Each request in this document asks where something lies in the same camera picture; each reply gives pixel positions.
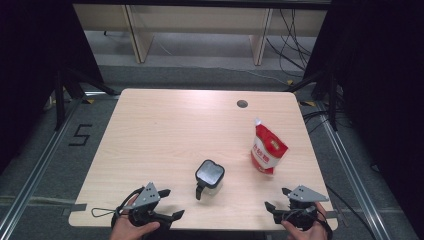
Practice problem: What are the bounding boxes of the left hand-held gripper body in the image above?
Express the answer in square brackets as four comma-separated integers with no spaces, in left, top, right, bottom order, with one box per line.
[123,181,172,231]

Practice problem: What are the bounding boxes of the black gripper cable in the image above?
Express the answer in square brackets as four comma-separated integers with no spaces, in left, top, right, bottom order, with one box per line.
[111,186,145,228]
[314,206,334,240]

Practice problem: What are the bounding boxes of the aluminium floor rail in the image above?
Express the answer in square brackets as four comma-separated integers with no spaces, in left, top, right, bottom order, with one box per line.
[0,89,116,240]
[314,101,391,240]

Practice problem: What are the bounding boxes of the red and white pouch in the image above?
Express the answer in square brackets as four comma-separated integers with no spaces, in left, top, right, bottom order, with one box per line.
[250,117,289,175]

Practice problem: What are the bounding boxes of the black floor cable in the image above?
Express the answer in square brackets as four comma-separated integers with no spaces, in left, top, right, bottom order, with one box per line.
[325,184,379,240]

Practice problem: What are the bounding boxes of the person's right hand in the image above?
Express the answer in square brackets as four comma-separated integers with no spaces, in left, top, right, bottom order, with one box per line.
[281,201,331,240]

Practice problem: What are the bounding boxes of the light wooden desk frame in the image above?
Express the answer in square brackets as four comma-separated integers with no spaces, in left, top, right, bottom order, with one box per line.
[73,3,329,66]

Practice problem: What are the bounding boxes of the grey floor cable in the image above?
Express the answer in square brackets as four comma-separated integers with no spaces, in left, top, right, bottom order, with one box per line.
[0,194,77,206]

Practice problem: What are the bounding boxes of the tangle of black cables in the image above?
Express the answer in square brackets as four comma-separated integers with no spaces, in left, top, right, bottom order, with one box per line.
[265,8,318,73]

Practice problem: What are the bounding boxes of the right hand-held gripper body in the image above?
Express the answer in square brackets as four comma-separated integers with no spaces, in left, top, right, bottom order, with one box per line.
[273,184,330,232]

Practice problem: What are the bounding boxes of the black curtain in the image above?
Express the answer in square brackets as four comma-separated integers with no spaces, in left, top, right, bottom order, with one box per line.
[303,0,424,240]
[0,0,105,174]

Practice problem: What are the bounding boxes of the person's left hand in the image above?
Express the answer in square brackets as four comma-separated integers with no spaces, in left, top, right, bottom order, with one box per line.
[109,194,161,240]

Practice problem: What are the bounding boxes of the grey tape strip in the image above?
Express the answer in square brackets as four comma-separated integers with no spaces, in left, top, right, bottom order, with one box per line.
[321,209,340,220]
[62,203,88,217]

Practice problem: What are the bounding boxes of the clear jar with black lid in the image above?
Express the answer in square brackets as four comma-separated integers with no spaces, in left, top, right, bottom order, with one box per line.
[194,159,226,201]

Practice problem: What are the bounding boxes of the black metal stand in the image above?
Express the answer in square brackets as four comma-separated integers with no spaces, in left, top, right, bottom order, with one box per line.
[283,66,339,133]
[54,64,121,132]

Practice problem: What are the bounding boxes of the thin cord loop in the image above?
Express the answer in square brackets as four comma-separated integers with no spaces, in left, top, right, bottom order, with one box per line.
[90,207,118,218]

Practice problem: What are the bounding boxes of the thin white floor cable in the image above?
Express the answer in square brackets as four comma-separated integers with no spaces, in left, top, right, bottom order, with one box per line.
[153,36,291,86]

